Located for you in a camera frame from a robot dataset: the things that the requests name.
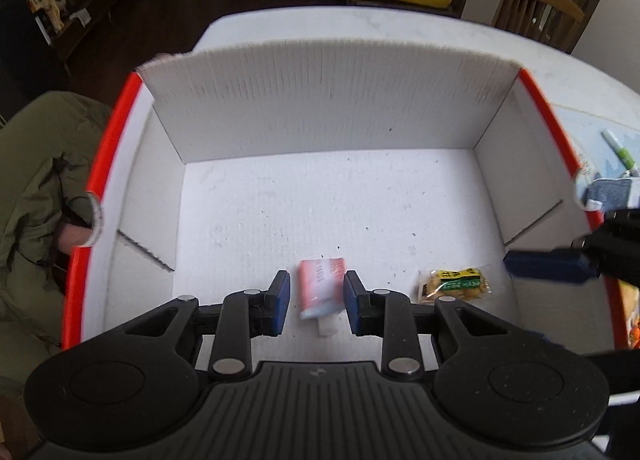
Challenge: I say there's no pink tube keychain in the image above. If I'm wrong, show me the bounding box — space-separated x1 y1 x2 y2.
297 257 346 337

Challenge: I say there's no blue white tissue pack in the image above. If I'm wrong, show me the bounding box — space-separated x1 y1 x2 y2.
584 177 640 213

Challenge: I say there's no green white glue pen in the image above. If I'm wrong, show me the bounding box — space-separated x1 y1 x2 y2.
601 128 640 177

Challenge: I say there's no small yellow snack packet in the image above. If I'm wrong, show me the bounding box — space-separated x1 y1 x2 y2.
418 268 490 304

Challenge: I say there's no packaged toast slice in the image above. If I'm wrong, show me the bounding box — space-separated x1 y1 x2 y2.
620 281 640 350

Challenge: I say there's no person's left hand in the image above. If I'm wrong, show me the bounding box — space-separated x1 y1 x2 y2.
54 223 92 255

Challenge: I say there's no red cardboard box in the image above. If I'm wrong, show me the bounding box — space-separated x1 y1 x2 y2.
63 39 639 353

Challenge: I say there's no wooden chair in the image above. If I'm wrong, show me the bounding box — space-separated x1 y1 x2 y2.
495 0 585 52

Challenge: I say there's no green jacket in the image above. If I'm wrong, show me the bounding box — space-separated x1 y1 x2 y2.
1 91 112 397

